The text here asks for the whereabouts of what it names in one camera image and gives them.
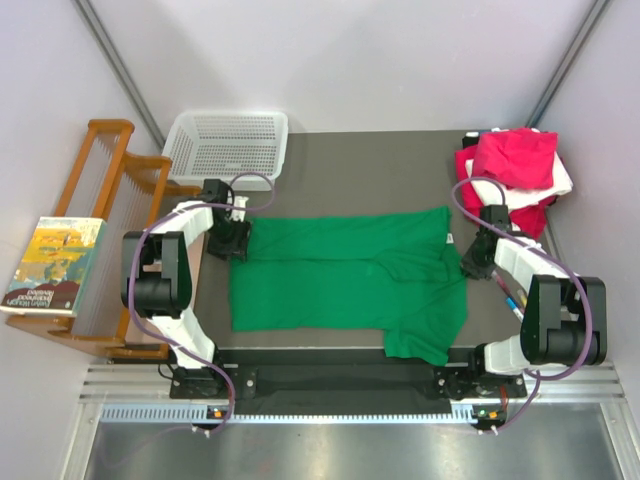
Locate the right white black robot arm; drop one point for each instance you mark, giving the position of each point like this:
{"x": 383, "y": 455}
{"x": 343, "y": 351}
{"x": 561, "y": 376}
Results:
{"x": 564, "y": 322}

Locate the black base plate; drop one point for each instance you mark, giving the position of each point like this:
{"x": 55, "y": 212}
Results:
{"x": 341, "y": 382}

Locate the pink red folded shirt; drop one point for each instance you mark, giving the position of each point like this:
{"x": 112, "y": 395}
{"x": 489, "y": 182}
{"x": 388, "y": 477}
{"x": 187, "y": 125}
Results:
{"x": 519, "y": 158}

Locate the white plastic basket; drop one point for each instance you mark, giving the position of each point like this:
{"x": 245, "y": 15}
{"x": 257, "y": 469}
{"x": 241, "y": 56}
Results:
{"x": 207, "y": 144}

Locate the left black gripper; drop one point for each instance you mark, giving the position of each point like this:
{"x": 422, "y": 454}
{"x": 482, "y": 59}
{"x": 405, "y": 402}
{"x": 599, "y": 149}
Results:
{"x": 232, "y": 242}

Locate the white folded shirt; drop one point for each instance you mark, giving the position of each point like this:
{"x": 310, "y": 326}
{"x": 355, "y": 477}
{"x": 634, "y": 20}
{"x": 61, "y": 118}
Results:
{"x": 516, "y": 199}

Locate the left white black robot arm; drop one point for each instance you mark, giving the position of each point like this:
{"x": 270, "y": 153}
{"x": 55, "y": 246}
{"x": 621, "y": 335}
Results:
{"x": 157, "y": 286}

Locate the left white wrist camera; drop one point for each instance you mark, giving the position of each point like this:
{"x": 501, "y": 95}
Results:
{"x": 238, "y": 213}

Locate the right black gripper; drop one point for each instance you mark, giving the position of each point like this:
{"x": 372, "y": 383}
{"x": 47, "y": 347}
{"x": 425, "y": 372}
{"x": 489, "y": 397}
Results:
{"x": 470, "y": 266}

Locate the red marker pen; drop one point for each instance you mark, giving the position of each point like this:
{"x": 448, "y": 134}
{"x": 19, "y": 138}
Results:
{"x": 502, "y": 284}

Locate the green t shirt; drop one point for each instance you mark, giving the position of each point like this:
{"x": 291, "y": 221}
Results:
{"x": 398, "y": 273}

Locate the red bottom shirt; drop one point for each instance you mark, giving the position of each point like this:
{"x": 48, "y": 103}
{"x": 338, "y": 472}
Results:
{"x": 530, "y": 219}

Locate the grey slotted cable duct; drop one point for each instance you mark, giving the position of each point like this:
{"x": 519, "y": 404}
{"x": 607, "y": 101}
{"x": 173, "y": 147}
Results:
{"x": 210, "y": 415}

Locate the paperback book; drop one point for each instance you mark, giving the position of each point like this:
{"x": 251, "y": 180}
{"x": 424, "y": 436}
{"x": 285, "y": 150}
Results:
{"x": 53, "y": 274}

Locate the wooden rack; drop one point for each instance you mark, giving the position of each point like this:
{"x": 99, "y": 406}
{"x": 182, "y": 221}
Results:
{"x": 109, "y": 192}

